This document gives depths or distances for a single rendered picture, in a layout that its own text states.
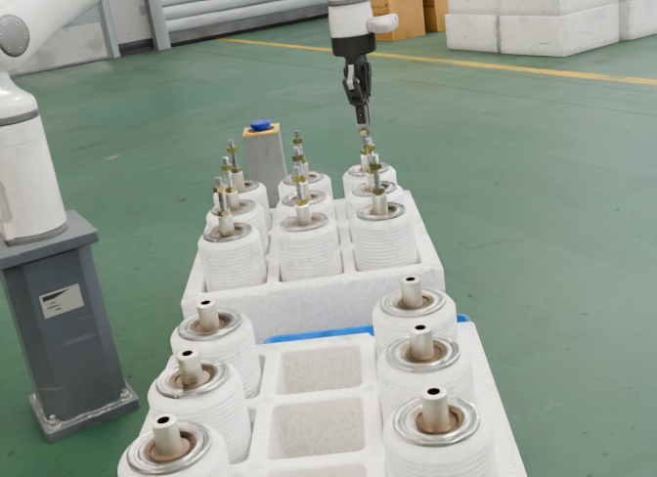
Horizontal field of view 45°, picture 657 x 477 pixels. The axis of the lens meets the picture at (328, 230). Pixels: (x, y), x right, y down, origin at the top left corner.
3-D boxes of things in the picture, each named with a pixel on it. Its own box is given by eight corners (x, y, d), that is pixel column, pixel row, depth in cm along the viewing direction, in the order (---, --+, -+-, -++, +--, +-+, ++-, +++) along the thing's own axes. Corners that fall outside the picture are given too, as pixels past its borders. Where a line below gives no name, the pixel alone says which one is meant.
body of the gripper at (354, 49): (336, 28, 140) (343, 81, 143) (325, 35, 132) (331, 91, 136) (378, 23, 138) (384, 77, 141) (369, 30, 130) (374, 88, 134)
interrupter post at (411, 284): (403, 311, 90) (400, 284, 89) (402, 301, 93) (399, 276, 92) (424, 308, 90) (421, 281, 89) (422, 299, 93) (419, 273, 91)
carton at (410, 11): (425, 34, 493) (421, -17, 482) (393, 41, 483) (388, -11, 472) (398, 32, 518) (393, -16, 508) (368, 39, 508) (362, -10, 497)
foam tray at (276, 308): (202, 408, 124) (180, 303, 117) (224, 300, 160) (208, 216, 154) (453, 374, 123) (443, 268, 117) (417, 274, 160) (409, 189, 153)
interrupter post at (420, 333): (412, 364, 79) (409, 334, 78) (410, 351, 82) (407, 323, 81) (436, 361, 79) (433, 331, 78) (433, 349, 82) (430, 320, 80)
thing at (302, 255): (358, 332, 125) (344, 224, 119) (300, 348, 122) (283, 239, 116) (337, 309, 134) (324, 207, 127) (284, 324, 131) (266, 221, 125)
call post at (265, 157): (267, 282, 166) (241, 137, 155) (268, 269, 172) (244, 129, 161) (301, 278, 166) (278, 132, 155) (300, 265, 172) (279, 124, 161)
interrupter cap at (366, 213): (357, 226, 118) (356, 221, 118) (356, 209, 126) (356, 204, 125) (408, 220, 118) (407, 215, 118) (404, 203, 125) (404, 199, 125)
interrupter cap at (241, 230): (208, 248, 118) (207, 243, 117) (199, 233, 125) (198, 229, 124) (257, 237, 120) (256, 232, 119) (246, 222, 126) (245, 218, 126)
